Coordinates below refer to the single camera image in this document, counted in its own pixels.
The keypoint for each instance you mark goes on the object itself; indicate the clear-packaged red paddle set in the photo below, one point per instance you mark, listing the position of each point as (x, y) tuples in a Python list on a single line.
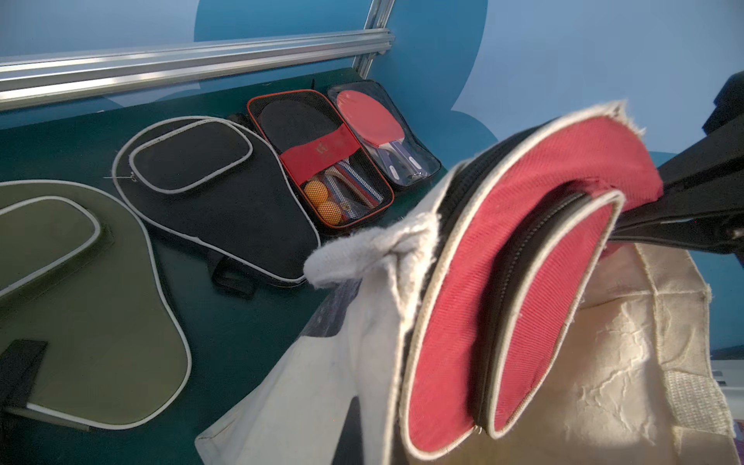
[(383, 131)]

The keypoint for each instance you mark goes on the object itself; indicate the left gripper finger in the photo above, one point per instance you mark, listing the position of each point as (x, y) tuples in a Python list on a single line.
[(349, 449)]

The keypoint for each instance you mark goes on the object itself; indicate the olive green paddle case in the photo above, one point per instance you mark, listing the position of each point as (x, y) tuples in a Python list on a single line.
[(88, 338)]

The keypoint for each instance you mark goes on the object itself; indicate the maroon red paddle case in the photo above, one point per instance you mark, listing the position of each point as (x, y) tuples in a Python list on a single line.
[(522, 227)]

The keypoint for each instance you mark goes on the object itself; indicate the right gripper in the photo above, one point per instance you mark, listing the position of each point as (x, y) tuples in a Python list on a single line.
[(701, 208)]

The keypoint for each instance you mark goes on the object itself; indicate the cream canvas tote bag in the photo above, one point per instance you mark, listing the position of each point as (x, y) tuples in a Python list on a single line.
[(632, 383)]

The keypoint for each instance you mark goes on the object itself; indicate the black white-piped paddle case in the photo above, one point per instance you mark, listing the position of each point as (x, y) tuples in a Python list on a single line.
[(215, 184)]

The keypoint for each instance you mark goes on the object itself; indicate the black red paddle case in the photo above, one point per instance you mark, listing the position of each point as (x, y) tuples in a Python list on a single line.
[(314, 142)]

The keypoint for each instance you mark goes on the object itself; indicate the orange ping pong ball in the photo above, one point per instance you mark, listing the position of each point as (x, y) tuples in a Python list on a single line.
[(316, 192), (331, 213)]

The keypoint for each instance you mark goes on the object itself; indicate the aluminium back rail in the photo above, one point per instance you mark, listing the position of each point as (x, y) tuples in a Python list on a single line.
[(57, 79)]

